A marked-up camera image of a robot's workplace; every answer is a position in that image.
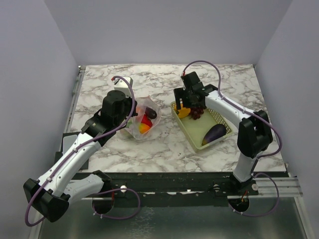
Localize orange toy pumpkin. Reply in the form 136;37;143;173
136;106;145;116

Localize purple toy grapes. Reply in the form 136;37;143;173
190;107;205;120

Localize yellow toy bell pepper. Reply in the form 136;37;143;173
174;104;191;119

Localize red toy bell pepper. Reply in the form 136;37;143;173
141;114;153;127

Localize clear zip top bag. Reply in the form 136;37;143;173
120;96;161;140

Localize long striped purple eggplant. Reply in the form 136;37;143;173
145;107;158;120

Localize green toy mango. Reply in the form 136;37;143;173
139;123;151;134

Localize green perforated plastic basket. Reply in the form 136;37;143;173
170;102;234;152

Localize dark purple toy eggplant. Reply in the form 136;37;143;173
202;124;227;146

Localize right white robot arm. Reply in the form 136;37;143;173
173;72;273;195

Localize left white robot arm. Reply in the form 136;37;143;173
23;88;137;227

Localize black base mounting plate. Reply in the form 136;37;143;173
82;171;260;207

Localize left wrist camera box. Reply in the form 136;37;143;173
112;77;133;97

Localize aluminium frame rail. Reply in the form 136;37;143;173
95;171;303;199

